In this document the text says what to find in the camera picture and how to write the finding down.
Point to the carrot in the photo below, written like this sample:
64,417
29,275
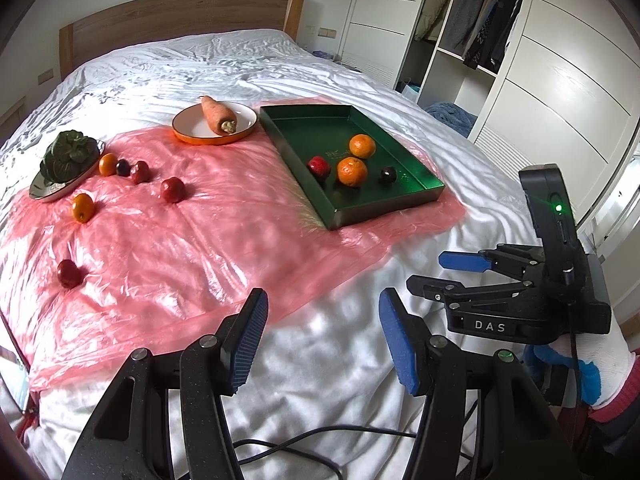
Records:
215,112

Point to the light blue bag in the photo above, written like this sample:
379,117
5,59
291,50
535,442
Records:
411,91

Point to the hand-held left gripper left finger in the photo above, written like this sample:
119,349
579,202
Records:
247,340

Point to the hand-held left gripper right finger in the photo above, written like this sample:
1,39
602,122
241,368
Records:
400,345

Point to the person's right hand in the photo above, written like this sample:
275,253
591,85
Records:
612,360

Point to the orange rimmed white plate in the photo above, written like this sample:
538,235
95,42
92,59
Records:
192,122

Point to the person's right forearm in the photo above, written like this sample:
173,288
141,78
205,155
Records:
620,415

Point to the large orange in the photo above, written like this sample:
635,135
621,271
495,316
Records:
352,171
362,145

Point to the white panelled low cabinet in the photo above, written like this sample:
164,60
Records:
12,110

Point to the dark purple plum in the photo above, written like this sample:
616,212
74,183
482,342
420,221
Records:
122,166
388,174

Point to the red apple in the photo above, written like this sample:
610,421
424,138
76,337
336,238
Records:
173,189
140,171
318,166
69,273

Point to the silver plate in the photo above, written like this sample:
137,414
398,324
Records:
50,190

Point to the pink plastic sheet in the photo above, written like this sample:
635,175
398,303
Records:
175,260

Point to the bedside table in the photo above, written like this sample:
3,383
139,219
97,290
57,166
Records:
335,60

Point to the white wardrobe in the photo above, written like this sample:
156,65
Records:
550,60

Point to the smartphone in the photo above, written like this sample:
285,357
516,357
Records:
15,380

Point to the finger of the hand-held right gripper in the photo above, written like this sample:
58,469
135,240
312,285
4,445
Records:
430,288
465,261

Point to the wooden headboard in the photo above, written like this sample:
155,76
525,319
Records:
175,15

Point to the small orange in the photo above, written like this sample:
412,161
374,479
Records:
82,207
108,164

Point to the green bok choy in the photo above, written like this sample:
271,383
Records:
67,155

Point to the blue fluffy cloth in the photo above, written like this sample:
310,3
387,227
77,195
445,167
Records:
450,117

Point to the row of hanging clothes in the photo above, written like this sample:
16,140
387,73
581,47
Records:
480,15

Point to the green metal tray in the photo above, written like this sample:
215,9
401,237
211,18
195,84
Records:
370,195

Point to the wall socket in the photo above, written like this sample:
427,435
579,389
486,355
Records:
46,76
327,32

